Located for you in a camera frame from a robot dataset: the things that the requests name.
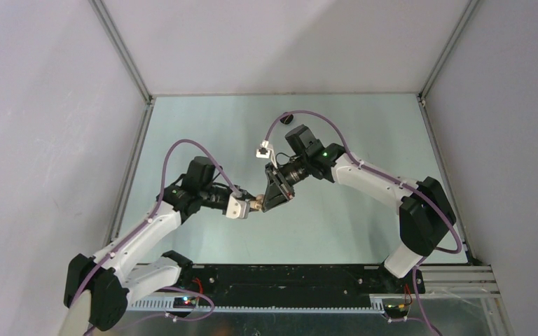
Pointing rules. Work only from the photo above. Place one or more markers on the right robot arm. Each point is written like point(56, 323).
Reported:
point(424, 211)

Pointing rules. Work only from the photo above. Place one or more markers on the left aluminium frame post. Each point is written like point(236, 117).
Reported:
point(111, 30)

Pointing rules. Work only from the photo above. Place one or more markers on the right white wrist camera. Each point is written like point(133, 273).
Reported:
point(265, 151)

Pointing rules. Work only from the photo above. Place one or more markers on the black earbud charging case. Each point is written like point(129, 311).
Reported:
point(286, 119)

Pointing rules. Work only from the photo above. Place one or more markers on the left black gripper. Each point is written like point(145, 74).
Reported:
point(246, 195)

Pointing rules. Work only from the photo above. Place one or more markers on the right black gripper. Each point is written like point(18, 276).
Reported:
point(279, 190)

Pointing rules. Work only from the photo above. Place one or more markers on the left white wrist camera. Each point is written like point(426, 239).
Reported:
point(236, 208)

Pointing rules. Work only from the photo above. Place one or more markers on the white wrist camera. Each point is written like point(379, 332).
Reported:
point(236, 208)
point(265, 151)

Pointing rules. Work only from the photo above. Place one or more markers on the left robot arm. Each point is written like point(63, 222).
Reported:
point(99, 288)

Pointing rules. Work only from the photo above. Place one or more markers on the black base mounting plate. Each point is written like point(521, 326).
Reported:
point(296, 286)

